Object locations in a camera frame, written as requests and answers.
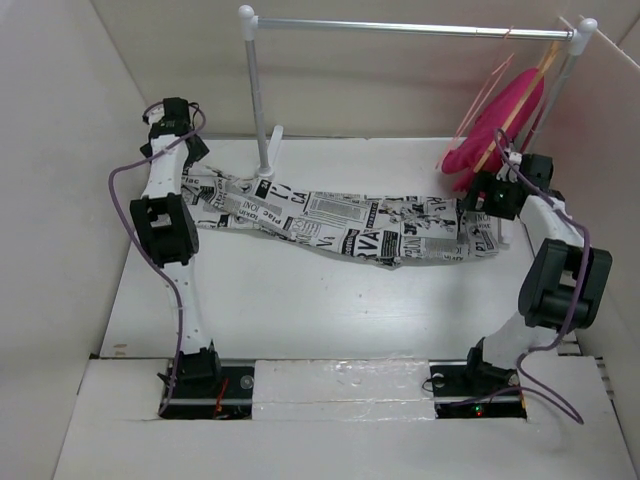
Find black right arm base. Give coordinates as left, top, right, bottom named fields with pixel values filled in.
left=422, top=361, right=527, bottom=420

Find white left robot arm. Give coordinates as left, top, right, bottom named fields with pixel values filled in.
left=129, top=97, right=223, bottom=397

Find white clothes rack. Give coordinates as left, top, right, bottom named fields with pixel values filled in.
left=238, top=4, right=599, bottom=246

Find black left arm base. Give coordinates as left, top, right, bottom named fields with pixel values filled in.
left=157, top=362, right=255, bottom=420

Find newspaper print trousers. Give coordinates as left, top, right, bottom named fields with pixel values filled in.
left=181, top=165, right=499, bottom=268

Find pink garment on hanger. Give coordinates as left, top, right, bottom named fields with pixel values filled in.
left=439, top=68, right=547, bottom=194

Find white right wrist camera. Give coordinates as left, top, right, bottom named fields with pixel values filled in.
left=496, top=149, right=522, bottom=183

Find pink wire hanger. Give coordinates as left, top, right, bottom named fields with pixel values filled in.
left=436, top=27, right=515, bottom=171

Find wooden hanger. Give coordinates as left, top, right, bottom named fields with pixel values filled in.
left=473, top=41, right=561, bottom=173

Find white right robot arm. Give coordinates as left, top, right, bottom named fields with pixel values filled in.
left=462, top=149, right=613, bottom=394

